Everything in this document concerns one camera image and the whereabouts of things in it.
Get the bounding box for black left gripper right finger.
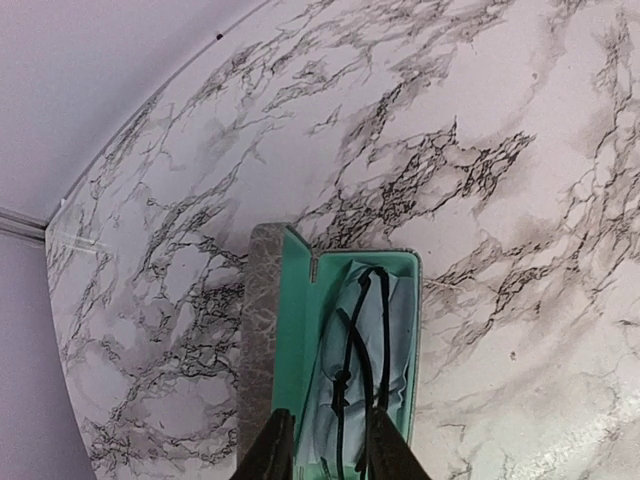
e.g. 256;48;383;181
367;407;425;480

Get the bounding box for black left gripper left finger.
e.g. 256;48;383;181
232;409;295;480

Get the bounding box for thin wire-frame glasses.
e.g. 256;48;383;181
331;266;391;480

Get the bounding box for light blue cleaning cloth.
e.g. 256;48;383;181
297;261;417;479

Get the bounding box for grey marbled glasses case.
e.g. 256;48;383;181
237;223;421;479

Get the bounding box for aluminium frame post left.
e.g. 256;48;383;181
0;207;47;242

